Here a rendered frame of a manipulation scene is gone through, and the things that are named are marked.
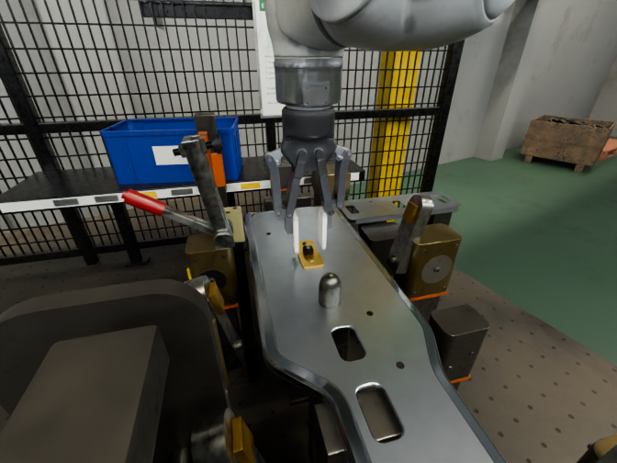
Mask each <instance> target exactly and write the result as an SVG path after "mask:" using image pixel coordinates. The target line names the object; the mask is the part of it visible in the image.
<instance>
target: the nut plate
mask: <svg viewBox="0 0 617 463"><path fill-rule="evenodd" d="M303 242H305V243H307V244H306V245H303V244H302V243H303ZM307 245H309V246H310V249H309V250H307V249H306V247H307ZM297 255H298V258H299V260H300V263H301V265H302V267H303V268H310V267H316V266H323V265H324V262H323V260H322V258H321V256H320V253H319V251H318V249H317V247H316V245H315V243H314V242H313V240H305V241H298V254H297ZM310 262H315V263H314V264H311V263H310Z"/></svg>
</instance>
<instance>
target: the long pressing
mask: <svg viewBox="0 0 617 463"><path fill-rule="evenodd" d="M320 207H323V206H322V205H321V206H312V207H304V208H295V212H296V214H297V217H298V240H299V241H305V240H313V242H314V243H315V245H316V247H317V249H318V251H319V253H320V256H321V258H322V260H323V262H324V265H323V266H316V267H310V268H303V267H302V265H301V263H300V260H299V258H298V255H297V254H295V253H294V250H293V248H292V245H291V234H287V233H286V229H285V217H283V216H279V217H278V216H276V215H275V212H274V211H273V210H270V211H262V212H249V213H248V214H246V215H245V216H244V218H243V222H244V229H245V235H246V242H247V248H248V255H249V261H250V268H251V273H252V285H253V292H254V298H255V305H256V311H257V318H258V323H259V330H260V336H261V343H262V349H263V356H264V362H265V364H266V365H267V366H268V368H269V369H270V370H271V371H272V372H273V373H274V374H276V375H277V376H278V377H280V378H282V379H284V380H286V381H288V382H289V383H291V384H293V385H295V386H296V387H298V388H300V389H302V390H304V391H305V392H307V393H309V394H311V395H312V396H314V397H316V398H317V399H319V400H320V401H322V402H323V403H324V404H325V405H326V406H327V407H328V409H329V410H330V412H331V414H332V417H333V419H334V422H335V424H336V427H337V431H338V434H339V437H340V439H341V442H342V448H343V451H344V454H345V456H346V459H347V462H348V463H507V462H506V460H505V459H504V457H503V456H502V455H501V453H500V452H499V451H498V449H497V448H496V447H495V445H494V444H493V442H492V441H491V440H490V438H489V437H488V435H487V433H486V432H485V431H484V429H483V428H482V426H481V425H480V424H479V422H478V421H477V419H476V418H475V416H474V415H473V413H471V411H470V410H469V409H468V407H467V406H466V404H465V403H464V401H463V400H462V398H461V397H460V396H459V394H458V393H457V391H456V390H455V388H454V387H453V385H452V384H451V382H450V381H449V379H448V378H447V377H446V375H445V373H444V371H443V367H442V363H441V359H440V356H439V352H438V348H437V344H436V341H435V337H434V334H433V331H432V328H431V326H430V325H429V324H428V323H427V322H426V320H425V319H424V318H423V317H422V315H421V314H420V312H419V311H418V310H417V309H416V307H415V306H414V305H413V304H412V302H411V301H410V300H409V298H408V297H407V296H406V294H405V293H404V292H403V290H402V289H401V288H400V287H399V285H398V284H397V283H396V281H395V280H394V279H393V277H392V276H391V275H390V274H389V273H388V271H387V270H386V269H385V268H384V267H383V265H382V264H381V263H380V262H379V260H378V259H377V258H376V256H375V255H374V254H373V252H372V251H371V250H370V248H369V247H368V246H367V245H366V243H365V242H364V240H363V239H362V238H361V237H360V235H359V234H358V233H357V232H356V230H355V229H354V228H353V226H352V225H351V224H350V222H349V221H348V220H347V219H346V218H345V217H344V216H343V214H342V213H341V212H340V211H339V210H338V209H336V210H335V213H334V215H333V216H332V225H331V226H332V227H331V228H330V229H328V230H327V236H326V249H325V250H322V249H321V247H320V245H319V243H318V213H319V208H320ZM267 233H271V234H270V235H266V234H267ZM328 272H332V273H334V274H336V275H337V276H338V277H339V279H340V280H341V285H342V290H341V304H340V305H339V306H338V307H336V308H334V309H326V308H323V307H322V306H320V304H319V283H320V279H321V277H322V276H323V275H324V274H326V273H328ZM368 311H371V312H373V315H372V316H369V315H367V314H366V313H367V312H368ZM341 329H351V330H353V331H354V333H355V335H356V337H357V339H358V341H359V343H360V345H361V347H362V349H363V351H364V353H365V356H364V357H363V358H361V359H357V360H354V361H345V360H343V359H342V358H341V356H340V353H339V351H338V348H337V346H336V344H335V342H334V339H333V337H332V333H333V332H334V331H337V330H341ZM397 362H400V363H402V364H403V365H404V368H402V369H400V368H398V367H397V366H396V364H397ZM369 387H379V388H380V389H381V390H382V391H383V392H384V394H385V396H386V398H387V401H388V403H389V405H390V407H391V409H392V411H393V413H394V414H395V416H396V418H397V420H398V423H399V425H400V428H401V431H402V434H401V437H400V438H398V439H394V440H391V441H388V442H384V443H382V442H379V441H377V440H376V439H375V438H374V437H373V435H372V433H371V430H370V428H369V425H368V423H367V420H366V419H365V415H364V412H363V410H362V407H361V405H360V402H359V400H358V399H357V392H358V391H359V390H361V389H365V388H369Z"/></svg>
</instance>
